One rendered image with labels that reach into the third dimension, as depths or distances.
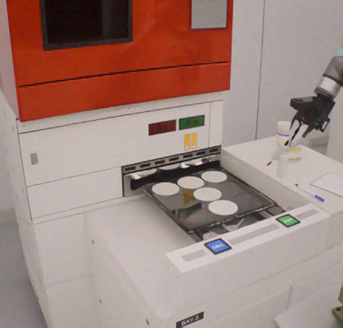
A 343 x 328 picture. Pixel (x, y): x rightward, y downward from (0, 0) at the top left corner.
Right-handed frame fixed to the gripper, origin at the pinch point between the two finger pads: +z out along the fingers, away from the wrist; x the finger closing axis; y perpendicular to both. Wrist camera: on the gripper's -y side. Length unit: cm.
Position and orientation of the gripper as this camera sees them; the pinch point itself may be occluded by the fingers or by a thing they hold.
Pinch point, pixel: (290, 143)
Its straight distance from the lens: 137.5
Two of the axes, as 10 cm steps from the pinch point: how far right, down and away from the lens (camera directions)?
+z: -5.0, 8.6, 1.4
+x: -4.3, -3.9, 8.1
